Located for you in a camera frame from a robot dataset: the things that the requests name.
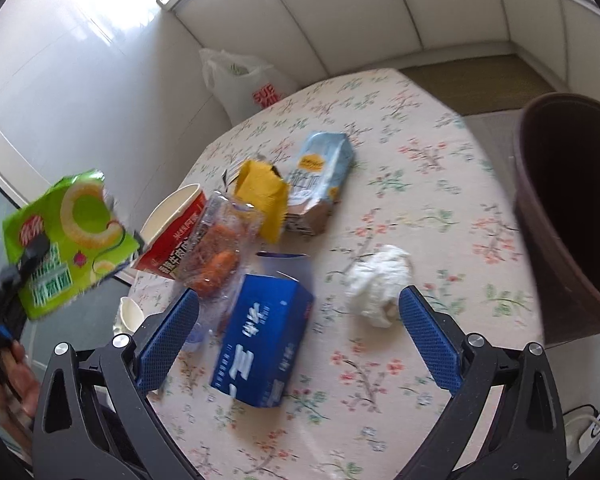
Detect green snack bag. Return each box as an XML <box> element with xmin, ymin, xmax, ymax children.
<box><xmin>2</xmin><ymin>169</ymin><xmax>144</xmax><ymax>320</ymax></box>

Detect red instant noodle cup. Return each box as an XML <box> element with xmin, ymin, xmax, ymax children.
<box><xmin>132</xmin><ymin>183</ymin><xmax>207</xmax><ymax>280</ymax></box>

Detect white tissue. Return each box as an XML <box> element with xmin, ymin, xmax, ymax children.
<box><xmin>343</xmin><ymin>245</ymin><xmax>413</xmax><ymax>328</ymax></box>

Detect clear bag orange snacks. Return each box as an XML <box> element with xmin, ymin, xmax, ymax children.
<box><xmin>175</xmin><ymin>191</ymin><xmax>263</xmax><ymax>344</ymax></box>

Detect light blue milk carton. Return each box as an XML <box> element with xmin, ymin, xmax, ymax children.
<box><xmin>285</xmin><ymin>132</ymin><xmax>355</xmax><ymax>235</ymax></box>

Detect brown trash bin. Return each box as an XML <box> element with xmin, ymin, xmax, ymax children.
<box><xmin>514</xmin><ymin>93</ymin><xmax>600</xmax><ymax>346</ymax></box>

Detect white kitchen cabinets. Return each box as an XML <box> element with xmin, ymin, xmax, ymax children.
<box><xmin>163</xmin><ymin>0</ymin><xmax>600</xmax><ymax>101</ymax></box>

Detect person's left hand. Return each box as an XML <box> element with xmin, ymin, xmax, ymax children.
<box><xmin>1</xmin><ymin>340</ymin><xmax>40</xmax><ymax>418</ymax></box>

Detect white power strip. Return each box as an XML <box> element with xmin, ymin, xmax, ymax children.
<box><xmin>562</xmin><ymin>404</ymin><xmax>600</xmax><ymax>477</ymax></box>

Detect white paper cup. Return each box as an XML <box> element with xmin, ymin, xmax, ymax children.
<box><xmin>112</xmin><ymin>297</ymin><xmax>145</xmax><ymax>336</ymax></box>

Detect floral tablecloth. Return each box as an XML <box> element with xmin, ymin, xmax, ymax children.
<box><xmin>149</xmin><ymin>70</ymin><xmax>543</xmax><ymax>479</ymax></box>

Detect white plastic shopping bag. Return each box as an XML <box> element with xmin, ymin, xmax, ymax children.
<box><xmin>199</xmin><ymin>48</ymin><xmax>300</xmax><ymax>126</ymax></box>

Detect brown floor mat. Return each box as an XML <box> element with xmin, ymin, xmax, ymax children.
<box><xmin>401</xmin><ymin>54</ymin><xmax>555</xmax><ymax>116</ymax></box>

